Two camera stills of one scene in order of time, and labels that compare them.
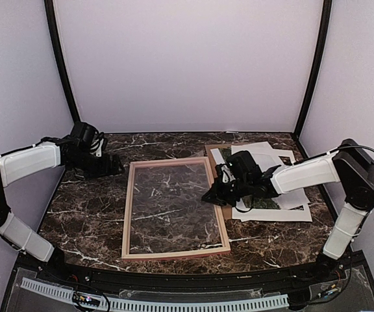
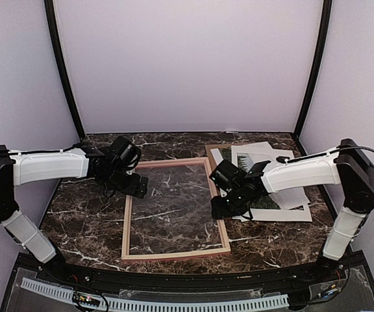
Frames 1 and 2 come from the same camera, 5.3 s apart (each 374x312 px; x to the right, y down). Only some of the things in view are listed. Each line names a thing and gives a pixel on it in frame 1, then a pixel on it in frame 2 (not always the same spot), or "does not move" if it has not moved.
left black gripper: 105,170 -> 131,190
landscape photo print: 252,203 does not move
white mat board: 294,205 does not move
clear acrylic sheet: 168,214 does not move
